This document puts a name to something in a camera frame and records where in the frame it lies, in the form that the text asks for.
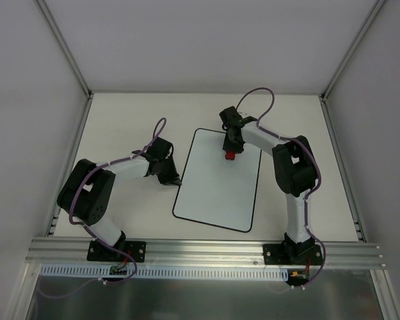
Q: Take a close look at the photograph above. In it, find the red whiteboard eraser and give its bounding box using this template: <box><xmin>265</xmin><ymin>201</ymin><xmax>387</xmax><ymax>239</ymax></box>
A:
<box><xmin>225</xmin><ymin>151</ymin><xmax>236</xmax><ymax>161</ymax></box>

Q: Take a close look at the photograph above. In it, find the white whiteboard black rim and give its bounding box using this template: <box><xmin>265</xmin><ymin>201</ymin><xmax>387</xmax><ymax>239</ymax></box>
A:
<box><xmin>173</xmin><ymin>128</ymin><xmax>261</xmax><ymax>233</ymax></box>

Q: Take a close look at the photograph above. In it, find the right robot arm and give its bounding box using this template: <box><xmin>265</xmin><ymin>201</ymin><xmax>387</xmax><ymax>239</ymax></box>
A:
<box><xmin>219</xmin><ymin>106</ymin><xmax>323</xmax><ymax>265</ymax></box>

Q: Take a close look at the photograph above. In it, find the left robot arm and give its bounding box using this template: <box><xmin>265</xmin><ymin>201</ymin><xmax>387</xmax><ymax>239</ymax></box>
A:
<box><xmin>57</xmin><ymin>137</ymin><xmax>182</xmax><ymax>261</ymax></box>

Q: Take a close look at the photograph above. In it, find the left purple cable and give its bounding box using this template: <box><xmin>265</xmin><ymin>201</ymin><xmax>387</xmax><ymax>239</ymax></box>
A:
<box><xmin>36</xmin><ymin>117</ymin><xmax>169</xmax><ymax>299</ymax></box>

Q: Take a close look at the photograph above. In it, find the purple cable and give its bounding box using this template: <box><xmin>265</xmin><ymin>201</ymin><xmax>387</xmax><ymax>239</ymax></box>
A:
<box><xmin>235</xmin><ymin>87</ymin><xmax>327</xmax><ymax>293</ymax></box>
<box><xmin>36</xmin><ymin>117</ymin><xmax>169</xmax><ymax>299</ymax></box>

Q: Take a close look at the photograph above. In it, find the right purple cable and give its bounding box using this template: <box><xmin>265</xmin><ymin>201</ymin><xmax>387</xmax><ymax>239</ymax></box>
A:
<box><xmin>235</xmin><ymin>87</ymin><xmax>327</xmax><ymax>293</ymax></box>

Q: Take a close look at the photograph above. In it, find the aluminium mounting rail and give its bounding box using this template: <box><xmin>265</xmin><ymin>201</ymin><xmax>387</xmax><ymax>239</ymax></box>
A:
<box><xmin>25</xmin><ymin>237</ymin><xmax>387</xmax><ymax>269</ymax></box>

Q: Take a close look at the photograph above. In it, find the right aluminium frame post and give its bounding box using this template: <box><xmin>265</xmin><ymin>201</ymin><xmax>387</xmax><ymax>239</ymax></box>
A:
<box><xmin>320</xmin><ymin>0</ymin><xmax>387</xmax><ymax>101</ymax></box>

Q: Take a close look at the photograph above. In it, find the aluminium frame post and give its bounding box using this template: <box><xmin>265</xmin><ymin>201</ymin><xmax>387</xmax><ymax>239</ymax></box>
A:
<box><xmin>320</xmin><ymin>0</ymin><xmax>387</xmax><ymax>101</ymax></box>
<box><xmin>34</xmin><ymin>0</ymin><xmax>92</xmax><ymax>99</ymax></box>

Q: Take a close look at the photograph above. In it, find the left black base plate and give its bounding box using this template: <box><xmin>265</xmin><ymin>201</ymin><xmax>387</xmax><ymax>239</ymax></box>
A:
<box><xmin>87</xmin><ymin>239</ymin><xmax>146</xmax><ymax>263</ymax></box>

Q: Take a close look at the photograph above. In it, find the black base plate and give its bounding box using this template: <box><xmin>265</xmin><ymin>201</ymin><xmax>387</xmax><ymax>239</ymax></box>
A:
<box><xmin>87</xmin><ymin>239</ymin><xmax>146</xmax><ymax>263</ymax></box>
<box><xmin>263</xmin><ymin>243</ymin><xmax>323</xmax><ymax>266</ymax></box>

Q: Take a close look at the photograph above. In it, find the white slotted cable duct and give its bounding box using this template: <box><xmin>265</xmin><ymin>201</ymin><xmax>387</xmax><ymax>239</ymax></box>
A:
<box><xmin>39</xmin><ymin>264</ymin><xmax>289</xmax><ymax>282</ymax></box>

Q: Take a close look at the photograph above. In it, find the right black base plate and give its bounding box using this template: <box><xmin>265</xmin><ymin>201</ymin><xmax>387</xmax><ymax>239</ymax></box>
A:
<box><xmin>263</xmin><ymin>243</ymin><xmax>323</xmax><ymax>266</ymax></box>

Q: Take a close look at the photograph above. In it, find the left aluminium frame post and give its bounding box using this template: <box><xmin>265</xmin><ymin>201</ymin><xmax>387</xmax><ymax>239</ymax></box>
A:
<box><xmin>34</xmin><ymin>0</ymin><xmax>92</xmax><ymax>99</ymax></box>

